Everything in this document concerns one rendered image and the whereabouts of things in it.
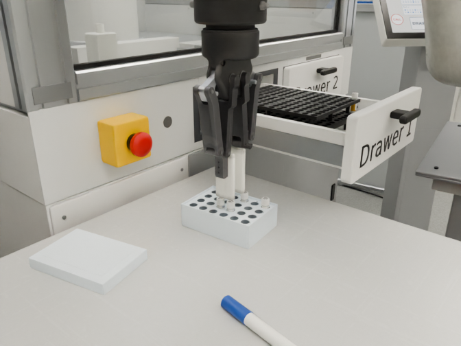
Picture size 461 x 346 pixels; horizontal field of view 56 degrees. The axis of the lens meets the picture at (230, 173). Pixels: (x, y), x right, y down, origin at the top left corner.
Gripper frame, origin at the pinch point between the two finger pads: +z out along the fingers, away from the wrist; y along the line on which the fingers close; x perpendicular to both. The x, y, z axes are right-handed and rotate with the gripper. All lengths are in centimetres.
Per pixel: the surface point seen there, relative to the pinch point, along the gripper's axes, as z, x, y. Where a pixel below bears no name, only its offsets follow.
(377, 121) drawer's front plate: -5.0, 14.1, -21.6
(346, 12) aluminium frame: -19, -14, -79
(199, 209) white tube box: 6.4, -4.4, 1.8
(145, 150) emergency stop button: -1.3, -14.6, 2.3
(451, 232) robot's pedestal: 24, 26, -47
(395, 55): 6, -28, -193
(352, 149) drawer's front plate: -2.3, 13.2, -13.6
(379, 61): 10, -36, -192
